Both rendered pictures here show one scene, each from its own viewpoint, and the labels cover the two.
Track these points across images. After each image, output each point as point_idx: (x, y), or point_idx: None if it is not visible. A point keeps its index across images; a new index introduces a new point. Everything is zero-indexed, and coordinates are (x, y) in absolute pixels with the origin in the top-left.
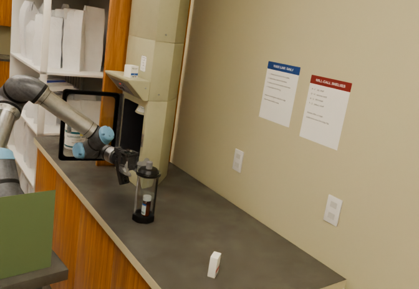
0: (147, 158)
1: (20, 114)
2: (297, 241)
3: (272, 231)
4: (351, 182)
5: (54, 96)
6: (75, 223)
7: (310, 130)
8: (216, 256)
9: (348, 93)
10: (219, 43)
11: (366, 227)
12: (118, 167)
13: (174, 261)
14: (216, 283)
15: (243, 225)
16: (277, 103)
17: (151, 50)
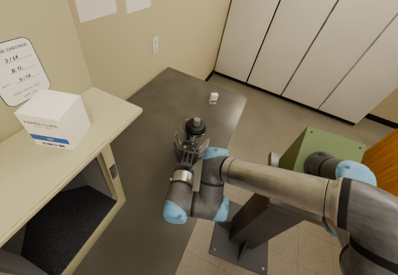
0: (177, 133)
1: (342, 252)
2: (144, 81)
3: (138, 91)
4: (159, 21)
5: (316, 176)
6: None
7: (132, 2)
8: (215, 93)
9: None
10: None
11: (166, 38)
12: (196, 162)
13: (217, 118)
14: (217, 99)
15: (143, 104)
16: None
17: None
